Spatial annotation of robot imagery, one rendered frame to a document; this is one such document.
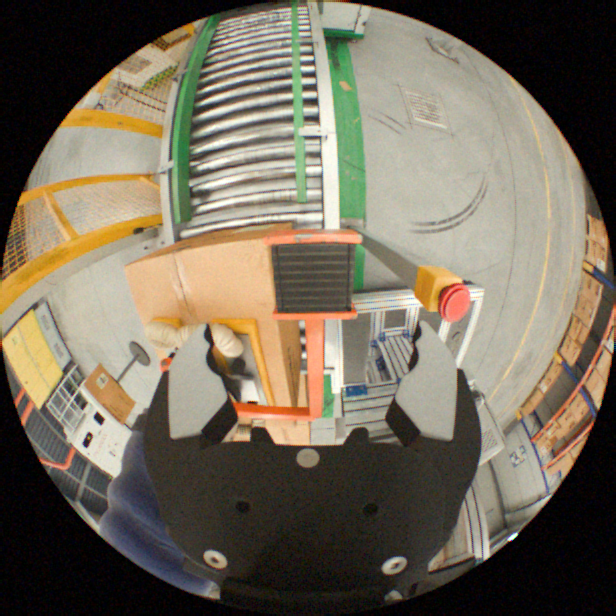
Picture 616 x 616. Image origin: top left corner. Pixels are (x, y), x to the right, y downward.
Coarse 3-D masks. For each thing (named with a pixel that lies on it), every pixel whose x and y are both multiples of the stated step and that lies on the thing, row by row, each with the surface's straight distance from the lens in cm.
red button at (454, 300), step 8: (448, 288) 34; (456, 288) 34; (464, 288) 36; (440, 296) 34; (448, 296) 34; (456, 296) 34; (464, 296) 36; (440, 304) 34; (448, 304) 34; (456, 304) 35; (464, 304) 36; (440, 312) 35; (448, 312) 35; (456, 312) 36; (464, 312) 37; (448, 320) 37; (456, 320) 37
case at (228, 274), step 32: (288, 224) 63; (160, 256) 46; (192, 256) 40; (224, 256) 37; (256, 256) 35; (160, 288) 49; (192, 288) 43; (224, 288) 39; (256, 288) 37; (192, 320) 47; (256, 320) 40; (288, 320) 54; (160, 352) 64; (288, 352) 53; (288, 384) 53
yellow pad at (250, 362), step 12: (228, 324) 40; (240, 324) 39; (252, 324) 38; (240, 336) 40; (252, 336) 40; (252, 348) 42; (228, 360) 46; (240, 360) 44; (252, 360) 44; (228, 372) 50; (240, 372) 44; (252, 372) 46; (264, 372) 47; (264, 384) 50; (264, 396) 53
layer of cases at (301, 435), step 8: (304, 376) 109; (304, 384) 114; (304, 392) 120; (304, 400) 127; (296, 424) 155; (304, 424) 155; (272, 432) 174; (280, 432) 171; (288, 432) 169; (296, 432) 168; (304, 432) 167; (248, 440) 203; (280, 440) 188; (288, 440) 185; (296, 440) 184; (304, 440) 183
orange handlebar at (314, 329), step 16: (320, 320) 22; (320, 336) 23; (320, 352) 24; (160, 368) 40; (320, 368) 26; (320, 384) 29; (320, 400) 32; (256, 416) 39; (272, 416) 37; (288, 416) 37; (304, 416) 36; (320, 416) 36
